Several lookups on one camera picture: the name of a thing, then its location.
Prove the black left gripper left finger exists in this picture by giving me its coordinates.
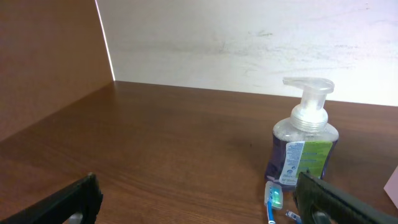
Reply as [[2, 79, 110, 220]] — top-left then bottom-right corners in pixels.
[[1, 173, 103, 224]]

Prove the blue white toothbrush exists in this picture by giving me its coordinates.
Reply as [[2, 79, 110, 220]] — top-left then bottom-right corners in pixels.
[[264, 181, 283, 224]]

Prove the blue disposable razor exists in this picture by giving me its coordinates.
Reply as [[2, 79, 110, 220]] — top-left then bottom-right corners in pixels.
[[285, 210, 302, 224]]

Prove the pink open box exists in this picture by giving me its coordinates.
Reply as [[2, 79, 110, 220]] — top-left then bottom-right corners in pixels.
[[384, 167, 398, 208]]

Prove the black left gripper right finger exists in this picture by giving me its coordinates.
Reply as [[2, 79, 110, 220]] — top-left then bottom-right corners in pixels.
[[294, 172, 397, 224]]

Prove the clear pump soap bottle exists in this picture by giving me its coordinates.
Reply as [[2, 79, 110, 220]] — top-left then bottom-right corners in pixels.
[[264, 77, 339, 191]]

